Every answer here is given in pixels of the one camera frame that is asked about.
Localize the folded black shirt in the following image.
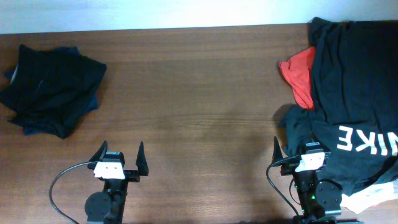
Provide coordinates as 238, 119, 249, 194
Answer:
0, 44, 108, 139

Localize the black Nike t-shirt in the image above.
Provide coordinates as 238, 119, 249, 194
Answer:
279, 17, 397, 195

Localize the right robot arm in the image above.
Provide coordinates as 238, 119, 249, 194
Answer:
269, 138, 342, 223

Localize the folded navy shirt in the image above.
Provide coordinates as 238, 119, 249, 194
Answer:
3, 46, 100, 136

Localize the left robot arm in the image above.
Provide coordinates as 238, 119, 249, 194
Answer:
85, 141, 149, 224

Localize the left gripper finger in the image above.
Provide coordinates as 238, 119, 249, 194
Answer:
136, 141, 149, 176
89, 141, 108, 162

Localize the red garment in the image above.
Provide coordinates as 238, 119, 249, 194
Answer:
278, 47, 315, 110

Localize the white t-shirt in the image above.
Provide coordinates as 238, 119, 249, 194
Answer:
340, 180, 397, 214

